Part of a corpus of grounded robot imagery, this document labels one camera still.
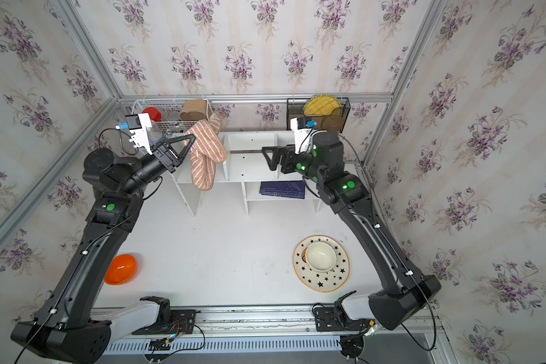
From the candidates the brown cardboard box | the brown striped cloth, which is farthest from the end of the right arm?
the brown cardboard box

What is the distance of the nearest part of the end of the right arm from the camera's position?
55cm

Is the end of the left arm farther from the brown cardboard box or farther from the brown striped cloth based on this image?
the brown cardboard box

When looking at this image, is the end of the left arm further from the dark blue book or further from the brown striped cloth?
the dark blue book

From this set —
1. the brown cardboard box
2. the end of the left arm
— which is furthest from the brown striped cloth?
the brown cardboard box
